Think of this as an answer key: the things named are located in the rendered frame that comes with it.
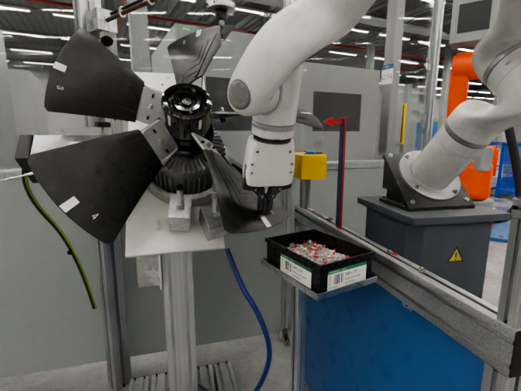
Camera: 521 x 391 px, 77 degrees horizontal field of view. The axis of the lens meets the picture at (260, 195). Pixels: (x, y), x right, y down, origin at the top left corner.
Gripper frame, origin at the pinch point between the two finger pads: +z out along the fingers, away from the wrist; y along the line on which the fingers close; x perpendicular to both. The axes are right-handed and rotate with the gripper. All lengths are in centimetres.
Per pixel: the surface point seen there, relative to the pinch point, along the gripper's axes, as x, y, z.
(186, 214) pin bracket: -14.2, 16.2, 9.9
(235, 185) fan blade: -4.8, 5.9, -2.6
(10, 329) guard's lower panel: -65, 92, 95
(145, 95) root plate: -28.9, 24.9, -16.7
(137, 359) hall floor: -61, 40, 123
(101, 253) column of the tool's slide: -62, 49, 55
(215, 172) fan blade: -5.6, 10.1, -5.4
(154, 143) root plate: -17.8, 23.0, -7.7
